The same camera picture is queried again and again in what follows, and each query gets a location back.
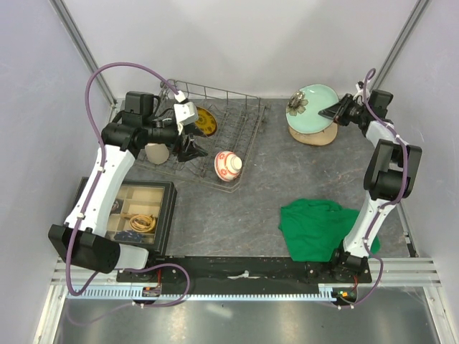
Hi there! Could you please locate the white slotted cable duct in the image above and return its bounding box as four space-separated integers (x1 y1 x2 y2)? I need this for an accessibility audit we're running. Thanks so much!
67 285 356 302

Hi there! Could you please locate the dark blue beaded bracelet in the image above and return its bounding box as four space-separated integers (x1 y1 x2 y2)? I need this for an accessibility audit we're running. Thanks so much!
114 230 146 242

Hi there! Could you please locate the mint green flower plate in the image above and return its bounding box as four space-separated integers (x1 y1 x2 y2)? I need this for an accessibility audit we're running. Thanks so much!
285 84 339 134

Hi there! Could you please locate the white red patterned bowl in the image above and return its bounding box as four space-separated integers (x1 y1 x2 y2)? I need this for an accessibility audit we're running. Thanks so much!
214 150 242 182

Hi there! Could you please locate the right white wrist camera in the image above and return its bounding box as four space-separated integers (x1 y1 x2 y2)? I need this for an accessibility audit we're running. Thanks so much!
353 81 368 99

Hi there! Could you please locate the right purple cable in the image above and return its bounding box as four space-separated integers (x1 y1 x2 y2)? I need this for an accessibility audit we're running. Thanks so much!
322 68 410 310

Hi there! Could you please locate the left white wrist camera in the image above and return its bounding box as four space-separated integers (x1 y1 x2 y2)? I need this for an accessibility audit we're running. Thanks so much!
174 102 199 125

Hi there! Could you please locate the grey wire dish rack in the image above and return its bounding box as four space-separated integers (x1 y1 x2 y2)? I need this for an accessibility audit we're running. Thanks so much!
135 79 266 193

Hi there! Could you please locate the green cloth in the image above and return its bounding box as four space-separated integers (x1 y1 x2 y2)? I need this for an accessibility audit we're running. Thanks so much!
278 199 363 262

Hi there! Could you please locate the beige bird plate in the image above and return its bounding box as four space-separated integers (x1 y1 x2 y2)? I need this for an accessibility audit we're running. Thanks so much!
288 123 338 146

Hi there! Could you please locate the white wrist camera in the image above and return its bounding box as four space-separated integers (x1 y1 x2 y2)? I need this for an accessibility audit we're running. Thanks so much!
353 81 368 99
174 102 199 125

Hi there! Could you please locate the black glass-lid jewelry box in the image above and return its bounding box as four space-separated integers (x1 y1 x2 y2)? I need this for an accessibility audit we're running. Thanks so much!
63 178 177 256

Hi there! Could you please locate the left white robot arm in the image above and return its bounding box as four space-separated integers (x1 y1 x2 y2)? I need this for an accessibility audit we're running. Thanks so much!
48 91 201 282

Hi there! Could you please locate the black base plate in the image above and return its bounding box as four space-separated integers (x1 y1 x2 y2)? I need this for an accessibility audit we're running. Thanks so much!
116 255 372 287

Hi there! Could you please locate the beige plastic cup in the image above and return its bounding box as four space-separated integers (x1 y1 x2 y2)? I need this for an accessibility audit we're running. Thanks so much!
145 143 169 165

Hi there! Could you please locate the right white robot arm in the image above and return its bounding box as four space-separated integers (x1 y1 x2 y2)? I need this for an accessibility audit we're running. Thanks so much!
319 90 422 282

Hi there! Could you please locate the yellow patterned plate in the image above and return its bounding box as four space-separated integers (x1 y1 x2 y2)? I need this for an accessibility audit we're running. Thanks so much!
194 107 218 137

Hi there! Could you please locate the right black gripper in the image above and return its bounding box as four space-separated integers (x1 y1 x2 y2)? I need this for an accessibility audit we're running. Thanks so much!
319 93 369 126

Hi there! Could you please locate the gold woven bracelet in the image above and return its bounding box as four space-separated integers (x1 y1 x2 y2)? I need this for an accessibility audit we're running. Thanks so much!
129 214 158 232

